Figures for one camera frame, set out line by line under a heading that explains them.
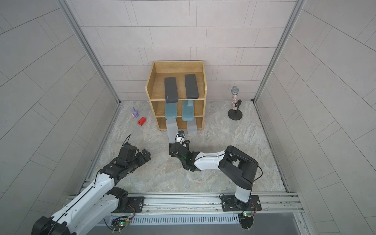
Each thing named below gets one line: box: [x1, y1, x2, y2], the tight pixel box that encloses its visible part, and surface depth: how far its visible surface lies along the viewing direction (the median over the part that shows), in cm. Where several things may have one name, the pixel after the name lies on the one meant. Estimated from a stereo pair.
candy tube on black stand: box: [227, 86, 243, 121], surface depth 99 cm
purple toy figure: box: [131, 106, 140, 118], surface depth 107 cm
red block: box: [137, 117, 147, 126], surface depth 105 cm
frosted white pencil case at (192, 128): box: [187, 119, 198, 135], surface depth 98 cm
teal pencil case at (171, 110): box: [164, 102, 178, 120], surface depth 90 cm
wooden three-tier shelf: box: [145, 60, 208, 131], surface depth 89 cm
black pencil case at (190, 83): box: [184, 73, 199, 100], surface depth 83 cm
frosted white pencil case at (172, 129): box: [165, 118, 179, 144], surface depth 91 cm
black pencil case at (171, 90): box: [164, 76, 179, 104], surface depth 80 cm
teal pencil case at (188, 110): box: [182, 99, 195, 122], surface depth 91 cm
